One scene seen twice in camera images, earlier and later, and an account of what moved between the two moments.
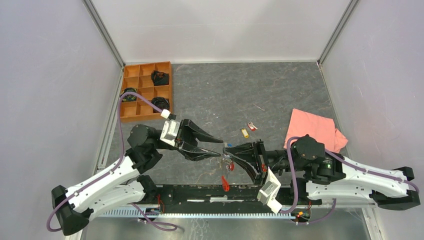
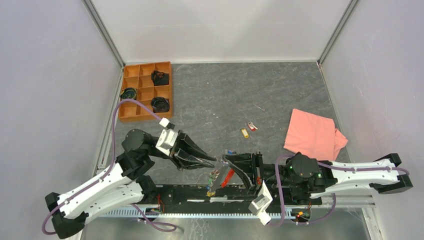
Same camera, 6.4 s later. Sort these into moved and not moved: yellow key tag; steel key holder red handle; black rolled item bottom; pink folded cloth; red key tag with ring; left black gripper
Moved: left black gripper; steel key holder red handle
Not moved: pink folded cloth; red key tag with ring; black rolled item bottom; yellow key tag
